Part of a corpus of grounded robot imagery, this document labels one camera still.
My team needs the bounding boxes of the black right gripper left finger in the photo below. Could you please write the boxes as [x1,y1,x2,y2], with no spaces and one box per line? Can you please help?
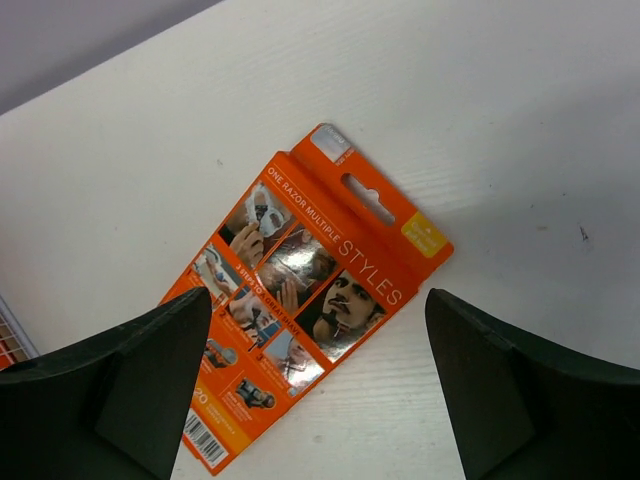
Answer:
[1,287,212,479]

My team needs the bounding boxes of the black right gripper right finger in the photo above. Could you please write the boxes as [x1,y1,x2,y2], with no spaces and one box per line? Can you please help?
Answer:
[425,289,639,479]

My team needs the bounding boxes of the orange Gillette cartridge box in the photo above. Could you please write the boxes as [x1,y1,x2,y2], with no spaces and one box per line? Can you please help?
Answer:
[166,123,454,474]

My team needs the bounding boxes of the white wire wooden shelf rack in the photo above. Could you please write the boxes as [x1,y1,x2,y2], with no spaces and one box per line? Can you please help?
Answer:
[0,298,39,370]

